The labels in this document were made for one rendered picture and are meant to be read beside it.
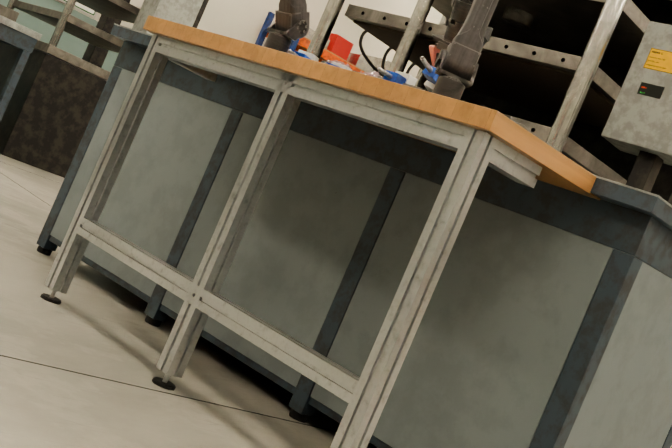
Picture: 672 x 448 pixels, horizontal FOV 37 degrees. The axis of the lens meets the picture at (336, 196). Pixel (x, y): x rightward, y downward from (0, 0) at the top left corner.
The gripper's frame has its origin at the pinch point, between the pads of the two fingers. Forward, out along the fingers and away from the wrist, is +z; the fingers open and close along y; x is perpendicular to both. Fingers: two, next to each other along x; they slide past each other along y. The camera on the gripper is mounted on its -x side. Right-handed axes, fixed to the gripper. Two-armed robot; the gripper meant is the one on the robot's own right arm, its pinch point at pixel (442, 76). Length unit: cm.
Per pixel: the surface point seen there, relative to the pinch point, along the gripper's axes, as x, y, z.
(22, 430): 124, -45, 47
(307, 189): 19.0, 16.6, 39.3
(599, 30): -82, 14, -13
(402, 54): -72, 83, 21
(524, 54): -83, 39, 4
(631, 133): -86, -7, 13
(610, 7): -85, 15, -20
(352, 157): 14.1, 8.8, 26.5
